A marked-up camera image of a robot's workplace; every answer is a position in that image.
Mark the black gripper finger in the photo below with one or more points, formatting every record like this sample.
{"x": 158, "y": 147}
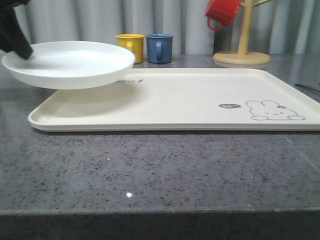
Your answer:
{"x": 12, "y": 37}

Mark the white round plate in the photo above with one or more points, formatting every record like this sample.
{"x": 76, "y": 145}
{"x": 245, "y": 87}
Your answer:
{"x": 71, "y": 65}

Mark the silver metal fork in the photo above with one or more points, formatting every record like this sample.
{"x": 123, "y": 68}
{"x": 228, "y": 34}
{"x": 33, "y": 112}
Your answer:
{"x": 311, "y": 88}

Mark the yellow mug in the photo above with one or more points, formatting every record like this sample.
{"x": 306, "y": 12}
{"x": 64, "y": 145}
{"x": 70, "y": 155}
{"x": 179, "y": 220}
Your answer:
{"x": 133, "y": 43}

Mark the blue mug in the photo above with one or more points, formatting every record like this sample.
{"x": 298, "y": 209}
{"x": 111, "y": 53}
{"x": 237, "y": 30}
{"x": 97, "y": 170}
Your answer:
{"x": 159, "y": 48}

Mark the cream rabbit serving tray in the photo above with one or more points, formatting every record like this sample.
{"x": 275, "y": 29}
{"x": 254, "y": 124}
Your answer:
{"x": 181, "y": 99}

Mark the red mug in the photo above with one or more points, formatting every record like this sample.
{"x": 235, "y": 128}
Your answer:
{"x": 221, "y": 11}

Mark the wooden mug tree stand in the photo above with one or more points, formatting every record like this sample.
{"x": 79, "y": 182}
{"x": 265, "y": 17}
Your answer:
{"x": 243, "y": 56}

